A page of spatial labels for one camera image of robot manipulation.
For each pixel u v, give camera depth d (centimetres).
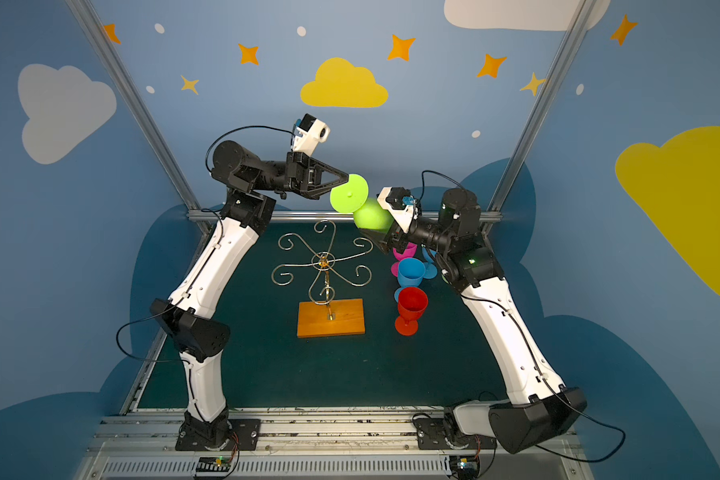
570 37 73
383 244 55
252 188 52
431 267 109
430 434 74
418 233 55
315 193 54
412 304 81
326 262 71
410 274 89
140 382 86
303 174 52
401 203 49
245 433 75
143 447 73
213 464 73
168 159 98
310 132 53
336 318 93
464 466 73
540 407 38
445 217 51
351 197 52
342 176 52
